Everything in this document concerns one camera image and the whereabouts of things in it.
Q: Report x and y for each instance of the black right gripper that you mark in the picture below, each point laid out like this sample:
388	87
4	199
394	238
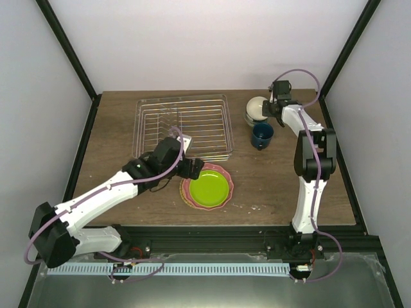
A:
265	110

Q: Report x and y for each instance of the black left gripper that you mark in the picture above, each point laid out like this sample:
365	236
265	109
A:
186	172

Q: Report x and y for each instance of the white and teal bowl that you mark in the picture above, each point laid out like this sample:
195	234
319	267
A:
254	111

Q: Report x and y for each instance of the chrome wire dish rack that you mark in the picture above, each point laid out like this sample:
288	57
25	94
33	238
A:
205	118

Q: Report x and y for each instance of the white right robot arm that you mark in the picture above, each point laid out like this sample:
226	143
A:
315	158

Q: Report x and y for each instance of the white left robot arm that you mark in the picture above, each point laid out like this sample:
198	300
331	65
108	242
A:
59	232

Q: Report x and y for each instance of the lime green plate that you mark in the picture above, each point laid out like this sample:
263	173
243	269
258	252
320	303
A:
211	189

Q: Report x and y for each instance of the dark blue mug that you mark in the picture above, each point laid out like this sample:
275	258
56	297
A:
262	134

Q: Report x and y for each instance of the light blue slotted strip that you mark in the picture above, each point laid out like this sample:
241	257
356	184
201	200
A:
175	269

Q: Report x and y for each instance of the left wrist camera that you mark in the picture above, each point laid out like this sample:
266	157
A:
186	141

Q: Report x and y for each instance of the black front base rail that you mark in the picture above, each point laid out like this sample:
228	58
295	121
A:
274	242

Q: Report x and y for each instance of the black right frame post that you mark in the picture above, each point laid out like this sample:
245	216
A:
353	38

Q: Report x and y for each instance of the black aluminium frame post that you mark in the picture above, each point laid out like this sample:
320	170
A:
57	29

